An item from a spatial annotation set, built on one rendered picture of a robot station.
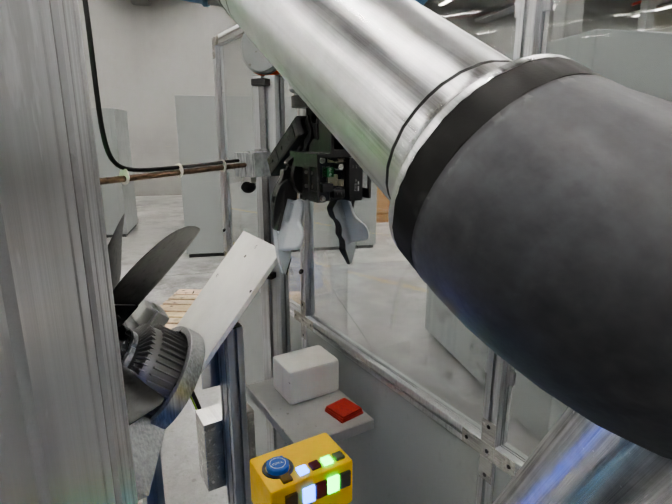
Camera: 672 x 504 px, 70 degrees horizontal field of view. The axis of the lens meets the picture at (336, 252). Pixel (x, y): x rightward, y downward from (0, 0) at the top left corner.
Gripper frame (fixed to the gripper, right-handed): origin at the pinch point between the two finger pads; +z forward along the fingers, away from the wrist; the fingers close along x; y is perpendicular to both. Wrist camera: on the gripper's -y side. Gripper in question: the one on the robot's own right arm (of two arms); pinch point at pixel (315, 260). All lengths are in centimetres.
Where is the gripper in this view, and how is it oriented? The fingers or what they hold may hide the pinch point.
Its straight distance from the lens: 62.2
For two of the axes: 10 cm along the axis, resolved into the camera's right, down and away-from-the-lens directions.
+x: 8.6, -1.3, 5.0
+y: 5.1, 2.1, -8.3
